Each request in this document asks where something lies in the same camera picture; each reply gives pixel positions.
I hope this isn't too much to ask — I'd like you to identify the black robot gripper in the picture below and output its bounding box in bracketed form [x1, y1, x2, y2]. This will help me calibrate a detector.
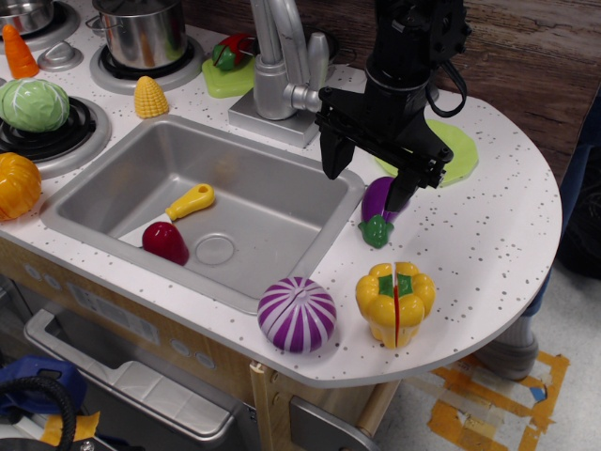
[316, 69, 454, 212]

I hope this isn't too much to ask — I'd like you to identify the purple toy eggplant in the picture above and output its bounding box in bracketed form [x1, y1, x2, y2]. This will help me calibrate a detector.
[359, 177, 400, 249]

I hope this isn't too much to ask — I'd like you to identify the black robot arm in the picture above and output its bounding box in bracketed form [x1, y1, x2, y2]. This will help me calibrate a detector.
[316, 1, 471, 211]

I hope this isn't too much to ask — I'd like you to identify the light green toy plate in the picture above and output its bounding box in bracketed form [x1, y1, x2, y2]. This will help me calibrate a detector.
[374, 118, 479, 189]

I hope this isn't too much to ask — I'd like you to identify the grey toy sink basin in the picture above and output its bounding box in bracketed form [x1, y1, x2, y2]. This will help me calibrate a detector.
[40, 115, 364, 314]

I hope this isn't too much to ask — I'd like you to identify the silver toy faucet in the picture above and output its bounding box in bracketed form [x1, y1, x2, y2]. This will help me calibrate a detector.
[228, 0, 330, 148]

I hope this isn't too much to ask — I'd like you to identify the yellow toy bell pepper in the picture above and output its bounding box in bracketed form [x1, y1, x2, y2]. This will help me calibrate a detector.
[355, 262, 437, 349]

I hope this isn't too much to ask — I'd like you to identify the purple striped toy onion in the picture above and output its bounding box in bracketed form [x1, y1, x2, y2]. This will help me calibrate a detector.
[257, 276, 337, 354]

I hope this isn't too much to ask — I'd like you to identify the green toy cutting board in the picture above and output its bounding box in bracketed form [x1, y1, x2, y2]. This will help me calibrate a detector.
[202, 57, 254, 99]

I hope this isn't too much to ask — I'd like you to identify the red green toy vegetable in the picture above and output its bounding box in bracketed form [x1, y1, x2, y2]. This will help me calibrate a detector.
[211, 33, 255, 71]

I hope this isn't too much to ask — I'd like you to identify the red toy pepper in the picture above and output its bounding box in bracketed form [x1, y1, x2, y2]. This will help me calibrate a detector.
[142, 222, 190, 266]

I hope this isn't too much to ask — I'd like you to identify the yellow toy corn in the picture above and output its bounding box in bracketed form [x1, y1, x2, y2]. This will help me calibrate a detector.
[134, 76, 169, 119]

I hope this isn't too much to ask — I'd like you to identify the grey sock foot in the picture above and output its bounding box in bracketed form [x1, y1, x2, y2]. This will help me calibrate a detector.
[474, 316, 539, 381]

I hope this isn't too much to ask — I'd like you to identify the silver toy pot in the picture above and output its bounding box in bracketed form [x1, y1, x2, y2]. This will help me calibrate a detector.
[92, 0, 187, 70]

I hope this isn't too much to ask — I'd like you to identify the grey stove knob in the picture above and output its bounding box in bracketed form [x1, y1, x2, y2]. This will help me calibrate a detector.
[37, 40, 84, 72]

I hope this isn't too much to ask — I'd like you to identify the grey toy oven door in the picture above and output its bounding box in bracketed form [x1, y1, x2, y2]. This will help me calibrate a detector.
[24, 309, 260, 450]

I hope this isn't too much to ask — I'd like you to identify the green toy cabbage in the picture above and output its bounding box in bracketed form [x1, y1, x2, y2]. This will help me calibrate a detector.
[1, 78, 70, 132]

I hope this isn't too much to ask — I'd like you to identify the orange toy pumpkin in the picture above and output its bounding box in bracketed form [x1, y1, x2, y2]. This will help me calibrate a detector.
[1, 152, 41, 221]

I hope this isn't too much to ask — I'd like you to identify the orange toy carrot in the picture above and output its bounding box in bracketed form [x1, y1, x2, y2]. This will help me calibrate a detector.
[2, 24, 39, 79]

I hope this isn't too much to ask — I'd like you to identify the silver pot at corner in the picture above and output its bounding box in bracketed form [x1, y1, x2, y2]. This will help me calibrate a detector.
[1, 0, 54, 34]

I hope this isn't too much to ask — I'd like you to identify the blue black object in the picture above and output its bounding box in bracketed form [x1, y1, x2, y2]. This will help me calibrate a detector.
[1, 355, 87, 450]

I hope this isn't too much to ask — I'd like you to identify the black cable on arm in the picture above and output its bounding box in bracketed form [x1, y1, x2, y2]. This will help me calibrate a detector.
[425, 59, 470, 119]

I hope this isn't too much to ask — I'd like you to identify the yellow handled toy knife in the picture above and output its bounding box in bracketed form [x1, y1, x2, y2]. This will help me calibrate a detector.
[118, 183, 215, 248]

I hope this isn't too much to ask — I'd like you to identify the grey stove burner ring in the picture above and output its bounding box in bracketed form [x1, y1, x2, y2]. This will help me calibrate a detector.
[0, 96, 113, 180]

